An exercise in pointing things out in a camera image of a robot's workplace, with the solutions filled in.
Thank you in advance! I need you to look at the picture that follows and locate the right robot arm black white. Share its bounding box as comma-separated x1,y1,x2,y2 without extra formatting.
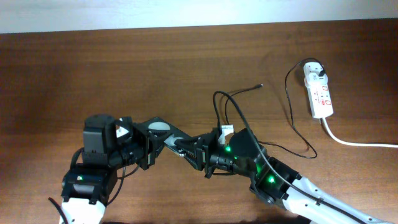
166,129,383,223

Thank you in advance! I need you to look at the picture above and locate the white power strip cord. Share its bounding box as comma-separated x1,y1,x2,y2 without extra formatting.
320,117,398,149

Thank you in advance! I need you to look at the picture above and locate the black smartphone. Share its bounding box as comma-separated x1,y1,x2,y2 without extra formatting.
143,117,197,162

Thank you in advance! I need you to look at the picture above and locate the white power strip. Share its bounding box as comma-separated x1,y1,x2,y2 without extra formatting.
303,62,333,119

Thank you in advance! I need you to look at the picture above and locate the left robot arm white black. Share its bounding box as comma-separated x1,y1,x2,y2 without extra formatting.
57,114,171,223

